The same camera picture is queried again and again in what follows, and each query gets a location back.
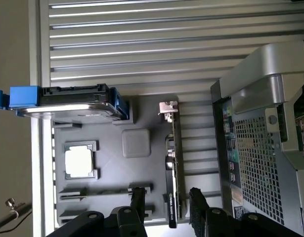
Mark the RAM stick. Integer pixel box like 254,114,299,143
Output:
60,189,135,198

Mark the grey parts rack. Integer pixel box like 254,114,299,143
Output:
52,95,183,228

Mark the graphics card with black cooler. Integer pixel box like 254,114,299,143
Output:
158,100,183,229

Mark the open grey PC case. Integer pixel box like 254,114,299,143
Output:
210,39,304,237

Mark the silver clamp with thumb screw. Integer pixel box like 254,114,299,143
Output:
0,198,33,234

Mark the silver CPU chip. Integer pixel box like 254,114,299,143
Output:
64,145,95,178

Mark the grey square socket cover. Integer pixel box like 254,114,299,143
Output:
121,128,152,158

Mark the thin black cable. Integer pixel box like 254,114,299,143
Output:
0,208,33,235

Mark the hard disk in blue carrier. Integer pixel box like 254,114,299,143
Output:
0,83,130,122

